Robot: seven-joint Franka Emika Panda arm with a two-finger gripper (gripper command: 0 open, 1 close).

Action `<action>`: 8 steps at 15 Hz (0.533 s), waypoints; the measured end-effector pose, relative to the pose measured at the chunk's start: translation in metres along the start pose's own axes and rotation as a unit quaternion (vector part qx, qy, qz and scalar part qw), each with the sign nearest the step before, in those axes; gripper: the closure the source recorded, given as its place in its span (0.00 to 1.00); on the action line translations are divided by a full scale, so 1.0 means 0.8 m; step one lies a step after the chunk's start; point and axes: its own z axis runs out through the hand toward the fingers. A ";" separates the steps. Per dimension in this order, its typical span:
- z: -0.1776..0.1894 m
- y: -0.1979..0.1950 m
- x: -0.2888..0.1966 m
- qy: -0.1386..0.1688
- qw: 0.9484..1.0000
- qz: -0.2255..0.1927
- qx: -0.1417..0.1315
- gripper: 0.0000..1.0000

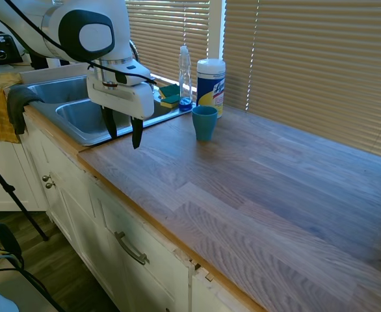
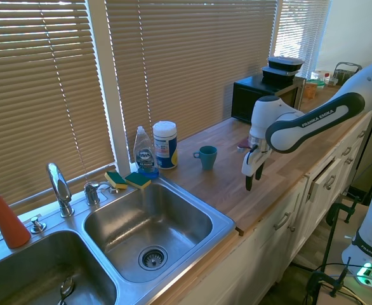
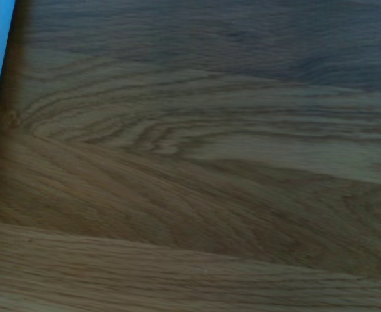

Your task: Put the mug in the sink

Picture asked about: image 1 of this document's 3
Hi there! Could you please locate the chrome faucet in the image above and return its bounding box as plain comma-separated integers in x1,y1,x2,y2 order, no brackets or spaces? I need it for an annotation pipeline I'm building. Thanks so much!
129,39,142,64

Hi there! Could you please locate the black tripod leg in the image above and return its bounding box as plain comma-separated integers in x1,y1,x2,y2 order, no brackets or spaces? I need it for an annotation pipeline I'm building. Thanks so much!
0,150,50,242

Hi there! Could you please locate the yellow green sponge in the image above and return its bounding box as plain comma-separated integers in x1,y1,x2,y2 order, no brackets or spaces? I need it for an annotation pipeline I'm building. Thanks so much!
158,84,181,99
159,94,181,110

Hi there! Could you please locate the white kitchen cabinet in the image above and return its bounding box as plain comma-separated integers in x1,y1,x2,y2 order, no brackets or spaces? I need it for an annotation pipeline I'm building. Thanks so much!
0,107,243,312

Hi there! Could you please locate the clear dish soap bottle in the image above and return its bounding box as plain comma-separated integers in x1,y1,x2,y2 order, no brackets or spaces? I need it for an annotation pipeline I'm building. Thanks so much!
177,45,193,112

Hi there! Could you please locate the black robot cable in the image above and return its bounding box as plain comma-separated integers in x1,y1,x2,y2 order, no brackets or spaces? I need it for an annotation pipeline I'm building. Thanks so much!
0,0,157,85

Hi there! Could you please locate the teal plastic mug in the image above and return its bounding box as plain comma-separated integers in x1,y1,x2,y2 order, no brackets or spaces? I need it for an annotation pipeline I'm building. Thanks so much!
191,105,218,142

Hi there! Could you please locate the grey cloth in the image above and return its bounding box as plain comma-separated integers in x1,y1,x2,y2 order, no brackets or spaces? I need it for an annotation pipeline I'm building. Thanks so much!
7,84,46,136

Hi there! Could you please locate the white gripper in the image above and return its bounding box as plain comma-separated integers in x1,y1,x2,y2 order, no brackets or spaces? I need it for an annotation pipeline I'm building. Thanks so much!
86,75,155,150

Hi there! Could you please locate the metal cabinet bar handle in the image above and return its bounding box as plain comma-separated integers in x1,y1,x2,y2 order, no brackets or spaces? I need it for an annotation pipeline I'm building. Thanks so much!
113,231,150,266

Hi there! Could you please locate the stainless steel double sink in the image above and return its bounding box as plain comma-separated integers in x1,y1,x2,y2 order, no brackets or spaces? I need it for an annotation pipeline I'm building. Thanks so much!
20,73,196,147

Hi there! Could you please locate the black toaster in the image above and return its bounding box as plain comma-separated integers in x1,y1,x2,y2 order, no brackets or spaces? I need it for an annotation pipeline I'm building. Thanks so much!
0,30,24,65

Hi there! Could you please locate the wide tan window blind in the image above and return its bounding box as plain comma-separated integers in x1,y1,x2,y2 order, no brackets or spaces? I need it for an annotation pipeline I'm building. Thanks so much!
224,0,381,163

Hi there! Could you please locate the Lysol wipes canister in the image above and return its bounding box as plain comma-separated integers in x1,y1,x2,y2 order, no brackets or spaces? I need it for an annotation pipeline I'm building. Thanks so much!
196,58,227,120

